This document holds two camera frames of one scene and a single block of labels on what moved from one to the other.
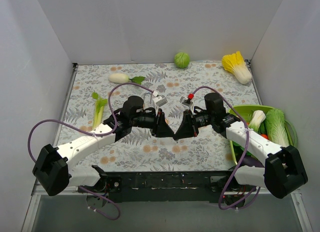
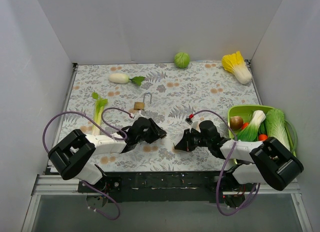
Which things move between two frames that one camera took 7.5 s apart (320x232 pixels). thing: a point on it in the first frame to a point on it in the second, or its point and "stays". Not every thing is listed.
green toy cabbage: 181,60 stays
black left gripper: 159,122 to 150,130
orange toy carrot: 265,135 stays
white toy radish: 122,78 stays
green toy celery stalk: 99,109 stays
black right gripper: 189,123 to 189,138
